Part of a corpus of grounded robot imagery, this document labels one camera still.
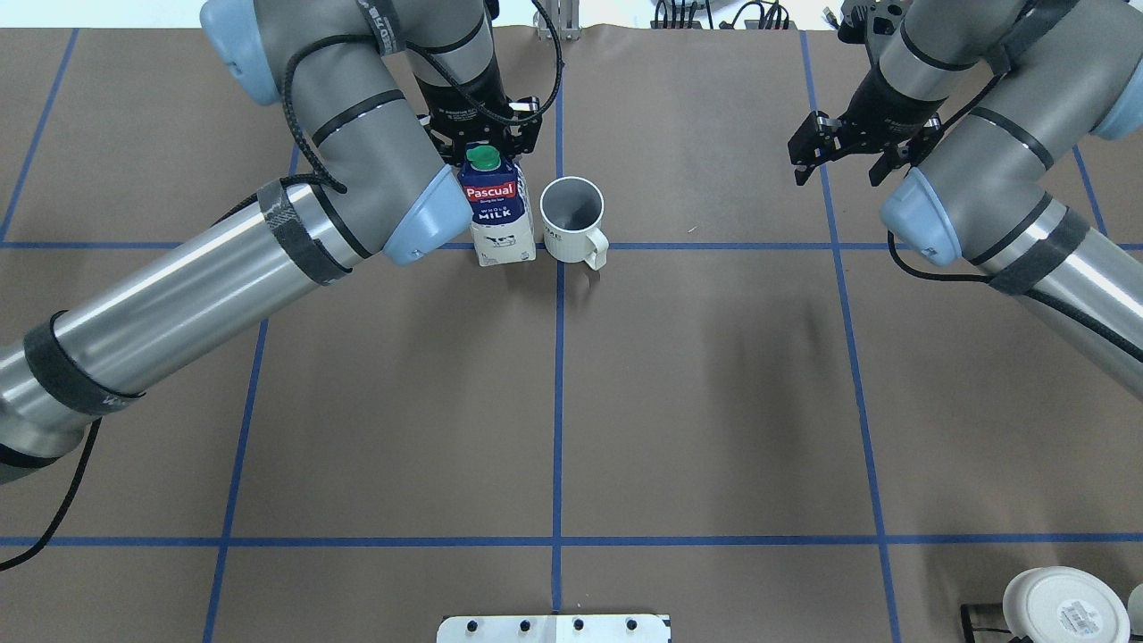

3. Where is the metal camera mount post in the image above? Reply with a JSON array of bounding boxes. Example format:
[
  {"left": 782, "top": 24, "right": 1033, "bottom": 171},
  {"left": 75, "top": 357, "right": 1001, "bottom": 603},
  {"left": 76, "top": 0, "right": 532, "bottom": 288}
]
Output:
[{"left": 543, "top": 0, "right": 582, "bottom": 41}]

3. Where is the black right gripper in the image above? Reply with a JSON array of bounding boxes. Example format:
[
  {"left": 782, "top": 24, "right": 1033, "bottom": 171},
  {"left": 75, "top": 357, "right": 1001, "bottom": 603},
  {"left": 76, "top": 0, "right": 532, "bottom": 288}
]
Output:
[{"left": 788, "top": 85, "right": 943, "bottom": 187}]

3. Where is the black cable bundle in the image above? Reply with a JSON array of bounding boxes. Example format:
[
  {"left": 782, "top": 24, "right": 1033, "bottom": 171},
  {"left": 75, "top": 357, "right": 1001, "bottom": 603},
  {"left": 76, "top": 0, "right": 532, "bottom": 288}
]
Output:
[{"left": 652, "top": 0, "right": 798, "bottom": 31}]

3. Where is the white ceramic mug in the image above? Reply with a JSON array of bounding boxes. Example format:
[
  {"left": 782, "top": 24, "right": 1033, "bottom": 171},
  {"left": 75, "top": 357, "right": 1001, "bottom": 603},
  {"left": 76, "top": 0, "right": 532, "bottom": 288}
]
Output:
[{"left": 539, "top": 176, "right": 609, "bottom": 271}]

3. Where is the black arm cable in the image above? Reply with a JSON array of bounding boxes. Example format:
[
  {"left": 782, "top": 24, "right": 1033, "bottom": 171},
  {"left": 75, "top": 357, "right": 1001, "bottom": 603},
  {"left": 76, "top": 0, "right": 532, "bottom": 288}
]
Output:
[{"left": 0, "top": 415, "right": 101, "bottom": 572}]

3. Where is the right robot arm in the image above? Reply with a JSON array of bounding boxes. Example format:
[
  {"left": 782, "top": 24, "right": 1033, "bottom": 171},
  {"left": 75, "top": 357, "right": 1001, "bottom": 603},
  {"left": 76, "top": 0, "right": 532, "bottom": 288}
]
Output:
[{"left": 788, "top": 1, "right": 1142, "bottom": 396}]

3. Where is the metal base plate with bolts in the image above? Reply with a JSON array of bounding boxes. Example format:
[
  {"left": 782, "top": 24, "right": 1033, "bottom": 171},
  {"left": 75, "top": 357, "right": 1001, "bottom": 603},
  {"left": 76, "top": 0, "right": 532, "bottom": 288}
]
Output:
[{"left": 435, "top": 614, "right": 672, "bottom": 642}]

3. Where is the white cup at edge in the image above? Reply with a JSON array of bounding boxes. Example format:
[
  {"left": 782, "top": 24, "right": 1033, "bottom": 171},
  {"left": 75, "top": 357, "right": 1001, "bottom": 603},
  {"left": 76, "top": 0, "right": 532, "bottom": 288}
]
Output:
[{"left": 1126, "top": 582, "right": 1143, "bottom": 638}]

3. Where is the Pascal whole milk carton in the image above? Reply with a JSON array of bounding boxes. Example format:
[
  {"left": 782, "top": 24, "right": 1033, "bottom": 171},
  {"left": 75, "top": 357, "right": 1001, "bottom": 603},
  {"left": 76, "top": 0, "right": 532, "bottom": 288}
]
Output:
[{"left": 458, "top": 143, "right": 538, "bottom": 267}]

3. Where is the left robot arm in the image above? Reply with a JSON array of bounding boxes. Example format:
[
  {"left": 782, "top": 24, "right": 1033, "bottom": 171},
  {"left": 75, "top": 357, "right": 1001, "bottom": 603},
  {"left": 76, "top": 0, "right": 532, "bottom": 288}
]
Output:
[{"left": 1, "top": 1, "right": 538, "bottom": 483}]

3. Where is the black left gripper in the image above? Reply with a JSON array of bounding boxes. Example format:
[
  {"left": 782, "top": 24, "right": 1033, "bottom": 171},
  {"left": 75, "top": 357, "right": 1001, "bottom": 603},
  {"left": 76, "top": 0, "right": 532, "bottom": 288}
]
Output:
[{"left": 419, "top": 80, "right": 542, "bottom": 166}]

